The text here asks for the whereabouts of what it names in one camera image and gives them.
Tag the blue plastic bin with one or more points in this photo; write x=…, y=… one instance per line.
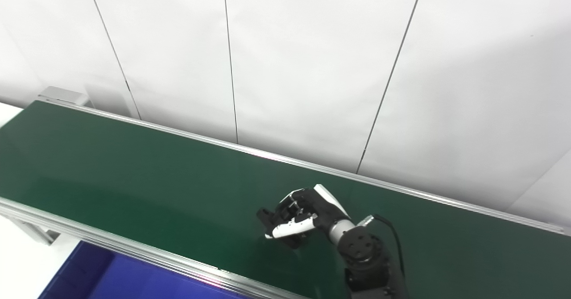
x=120, y=279

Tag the aluminium conveyor leg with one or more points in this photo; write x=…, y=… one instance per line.
x=31, y=232

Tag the black oblong part with holes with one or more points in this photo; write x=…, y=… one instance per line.
x=267, y=218

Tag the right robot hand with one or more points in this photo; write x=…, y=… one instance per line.
x=321, y=209

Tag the green conveyor belt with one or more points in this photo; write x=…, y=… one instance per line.
x=111, y=165
x=134, y=250

